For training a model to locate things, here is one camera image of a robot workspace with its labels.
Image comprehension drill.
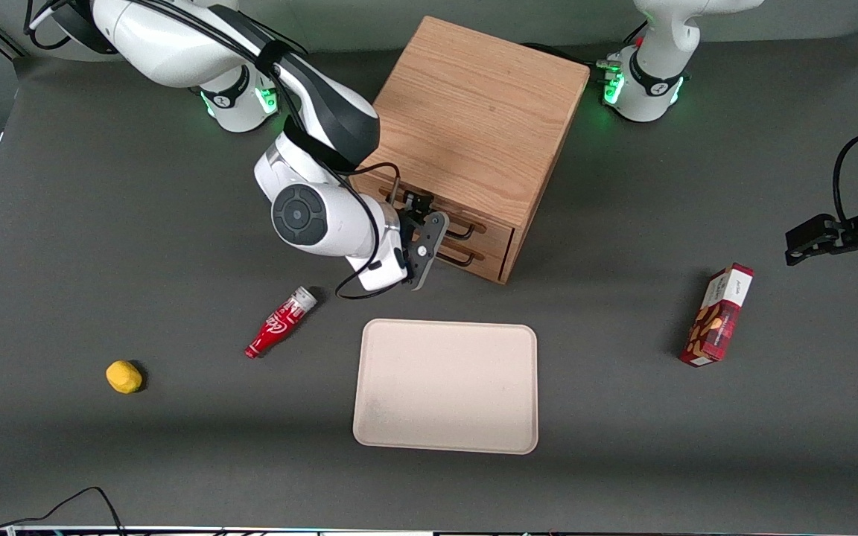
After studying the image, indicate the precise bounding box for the yellow lemon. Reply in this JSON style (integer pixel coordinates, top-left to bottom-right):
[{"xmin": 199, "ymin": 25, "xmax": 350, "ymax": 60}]
[{"xmin": 106, "ymin": 360, "xmax": 143, "ymax": 395}]

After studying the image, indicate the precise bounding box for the red plastic bottle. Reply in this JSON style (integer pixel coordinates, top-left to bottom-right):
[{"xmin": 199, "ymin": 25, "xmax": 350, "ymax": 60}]
[{"xmin": 244, "ymin": 287, "xmax": 319, "ymax": 360}]

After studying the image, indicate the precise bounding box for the black floor cable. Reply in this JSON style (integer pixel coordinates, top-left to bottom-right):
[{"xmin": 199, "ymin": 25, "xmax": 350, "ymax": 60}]
[{"xmin": 0, "ymin": 469, "xmax": 126, "ymax": 536}]

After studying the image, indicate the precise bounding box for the wooden drawer cabinet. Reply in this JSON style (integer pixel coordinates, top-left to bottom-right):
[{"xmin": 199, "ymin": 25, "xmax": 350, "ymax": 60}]
[{"xmin": 351, "ymin": 15, "xmax": 591, "ymax": 286}]

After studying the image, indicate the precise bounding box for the wooden drawer with black handle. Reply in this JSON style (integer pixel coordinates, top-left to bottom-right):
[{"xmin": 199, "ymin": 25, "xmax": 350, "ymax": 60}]
[
  {"xmin": 433, "ymin": 237, "xmax": 509, "ymax": 284},
  {"xmin": 358, "ymin": 173, "xmax": 515, "ymax": 259}
]

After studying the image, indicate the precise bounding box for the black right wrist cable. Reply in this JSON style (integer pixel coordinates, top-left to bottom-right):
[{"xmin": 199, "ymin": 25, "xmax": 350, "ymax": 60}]
[{"xmin": 25, "ymin": 0, "xmax": 404, "ymax": 301}]

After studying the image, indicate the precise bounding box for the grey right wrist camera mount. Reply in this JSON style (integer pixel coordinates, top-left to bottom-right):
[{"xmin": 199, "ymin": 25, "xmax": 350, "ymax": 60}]
[{"xmin": 404, "ymin": 211, "xmax": 450, "ymax": 292}]

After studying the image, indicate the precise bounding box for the beige plastic tray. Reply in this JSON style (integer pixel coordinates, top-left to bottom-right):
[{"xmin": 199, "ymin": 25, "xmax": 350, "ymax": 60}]
[{"xmin": 352, "ymin": 319, "xmax": 539, "ymax": 456}]

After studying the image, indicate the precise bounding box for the black left arm base cable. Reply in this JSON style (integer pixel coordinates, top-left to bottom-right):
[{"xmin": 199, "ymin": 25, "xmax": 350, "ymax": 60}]
[{"xmin": 521, "ymin": 21, "xmax": 649, "ymax": 69}]

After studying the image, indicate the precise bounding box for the red snack box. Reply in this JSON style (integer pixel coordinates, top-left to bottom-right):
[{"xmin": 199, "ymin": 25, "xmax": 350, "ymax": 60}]
[{"xmin": 679, "ymin": 263, "xmax": 755, "ymax": 367}]

